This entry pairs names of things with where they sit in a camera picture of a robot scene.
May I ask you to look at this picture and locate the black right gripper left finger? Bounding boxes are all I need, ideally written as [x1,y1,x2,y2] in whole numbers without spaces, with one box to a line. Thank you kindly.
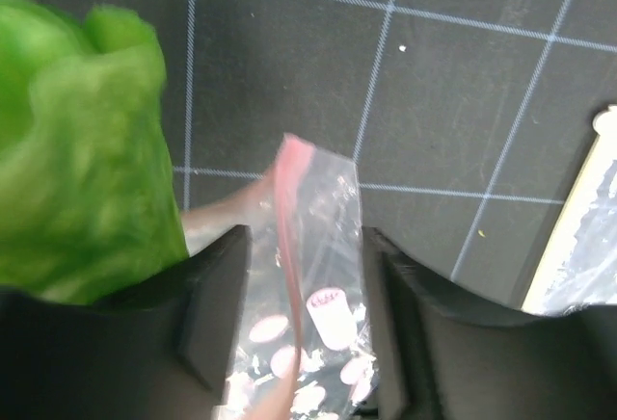
[1,226,249,419]

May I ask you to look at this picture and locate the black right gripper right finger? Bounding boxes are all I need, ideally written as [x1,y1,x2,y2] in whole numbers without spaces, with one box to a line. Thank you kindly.
[362,227,616,419]

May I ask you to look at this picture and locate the pink dotted zip bag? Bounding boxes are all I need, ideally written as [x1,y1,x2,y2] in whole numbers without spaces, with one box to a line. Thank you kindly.
[180,133,382,420]

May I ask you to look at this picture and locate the green lettuce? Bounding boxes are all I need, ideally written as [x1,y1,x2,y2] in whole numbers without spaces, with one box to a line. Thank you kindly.
[1,0,188,304]

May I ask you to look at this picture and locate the silver dotted clear bag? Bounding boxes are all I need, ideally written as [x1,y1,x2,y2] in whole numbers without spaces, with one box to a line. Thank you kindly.
[522,105,616,315]

